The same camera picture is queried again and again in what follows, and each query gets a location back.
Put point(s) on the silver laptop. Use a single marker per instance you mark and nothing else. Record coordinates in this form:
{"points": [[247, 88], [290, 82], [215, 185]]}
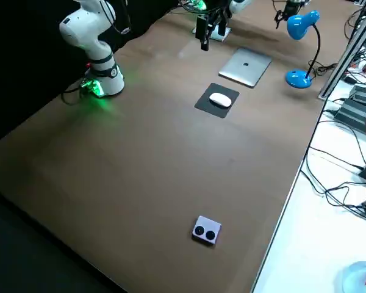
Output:
{"points": [[245, 68]]}

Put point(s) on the aluminium frame post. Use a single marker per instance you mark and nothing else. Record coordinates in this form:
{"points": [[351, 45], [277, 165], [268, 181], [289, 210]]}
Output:
{"points": [[344, 61]]}

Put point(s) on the grey power brick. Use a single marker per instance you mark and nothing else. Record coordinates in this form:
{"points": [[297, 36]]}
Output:
{"points": [[364, 93], [357, 117]]}

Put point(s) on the lilac box with black discs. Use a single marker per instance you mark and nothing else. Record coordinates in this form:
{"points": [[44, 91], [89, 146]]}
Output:
{"points": [[205, 230]]}

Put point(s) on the flat silver box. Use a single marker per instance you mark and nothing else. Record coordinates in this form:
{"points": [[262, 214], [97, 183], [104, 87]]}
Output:
{"points": [[219, 36]]}

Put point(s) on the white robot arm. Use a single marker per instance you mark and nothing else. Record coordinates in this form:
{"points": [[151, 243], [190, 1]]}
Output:
{"points": [[241, 6], [103, 67]]}

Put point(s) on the blue desk lamp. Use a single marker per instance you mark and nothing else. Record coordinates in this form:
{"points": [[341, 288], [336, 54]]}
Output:
{"points": [[297, 26]]}

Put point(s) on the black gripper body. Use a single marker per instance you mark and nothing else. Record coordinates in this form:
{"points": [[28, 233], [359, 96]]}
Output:
{"points": [[292, 6], [218, 6]]}

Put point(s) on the black mouse pad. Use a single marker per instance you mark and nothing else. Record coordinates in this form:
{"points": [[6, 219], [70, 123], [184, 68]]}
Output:
{"points": [[210, 108]]}

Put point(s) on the white computer mouse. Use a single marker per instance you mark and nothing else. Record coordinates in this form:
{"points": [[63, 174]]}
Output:
{"points": [[220, 100]]}

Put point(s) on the clear blue bowl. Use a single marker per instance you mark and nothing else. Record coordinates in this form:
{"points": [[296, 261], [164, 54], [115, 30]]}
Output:
{"points": [[353, 274]]}

